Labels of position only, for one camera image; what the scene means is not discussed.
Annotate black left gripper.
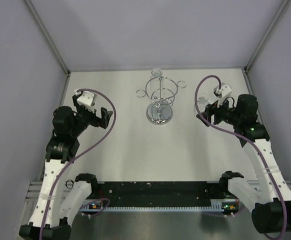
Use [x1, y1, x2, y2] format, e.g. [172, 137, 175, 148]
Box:
[70, 95, 112, 138]

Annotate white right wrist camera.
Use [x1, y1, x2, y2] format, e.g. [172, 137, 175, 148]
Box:
[213, 86, 233, 108]

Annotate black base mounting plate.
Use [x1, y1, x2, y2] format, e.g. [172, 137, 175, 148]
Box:
[87, 182, 239, 207]

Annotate clear ribbed wine glass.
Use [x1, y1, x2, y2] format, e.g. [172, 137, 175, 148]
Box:
[193, 93, 210, 120]

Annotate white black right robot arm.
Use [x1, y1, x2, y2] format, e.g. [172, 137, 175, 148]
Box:
[196, 94, 291, 240]

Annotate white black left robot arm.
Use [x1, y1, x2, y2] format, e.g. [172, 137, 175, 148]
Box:
[19, 88, 117, 240]

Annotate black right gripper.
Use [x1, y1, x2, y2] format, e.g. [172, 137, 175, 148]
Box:
[197, 94, 242, 127]

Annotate chrome wine glass rack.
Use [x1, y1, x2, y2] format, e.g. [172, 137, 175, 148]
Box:
[135, 76, 187, 126]

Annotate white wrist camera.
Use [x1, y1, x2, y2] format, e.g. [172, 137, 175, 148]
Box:
[213, 86, 233, 108]
[74, 91, 97, 112]

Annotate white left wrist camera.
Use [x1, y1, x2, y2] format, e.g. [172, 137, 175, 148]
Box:
[74, 91, 97, 112]

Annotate grey slotted cable duct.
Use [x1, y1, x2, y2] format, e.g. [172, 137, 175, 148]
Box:
[79, 201, 238, 212]

